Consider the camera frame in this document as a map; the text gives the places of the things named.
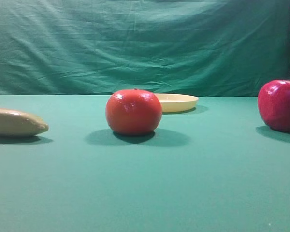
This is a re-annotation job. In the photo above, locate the green backdrop cloth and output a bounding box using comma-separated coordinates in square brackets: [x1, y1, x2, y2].
[0, 0, 290, 97]

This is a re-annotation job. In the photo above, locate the orange tangerine fruit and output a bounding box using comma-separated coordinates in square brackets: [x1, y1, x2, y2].
[105, 88, 162, 136]

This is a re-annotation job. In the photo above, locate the red apple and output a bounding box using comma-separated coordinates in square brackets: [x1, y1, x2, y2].
[258, 77, 290, 133]

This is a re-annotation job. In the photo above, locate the green table cloth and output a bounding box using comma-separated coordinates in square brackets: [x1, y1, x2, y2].
[0, 95, 290, 232]

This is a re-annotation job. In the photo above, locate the yellow banana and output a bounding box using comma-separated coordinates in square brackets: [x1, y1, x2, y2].
[0, 108, 49, 137]

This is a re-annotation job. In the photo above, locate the yellow plate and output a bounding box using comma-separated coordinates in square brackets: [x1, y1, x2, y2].
[154, 93, 199, 113]

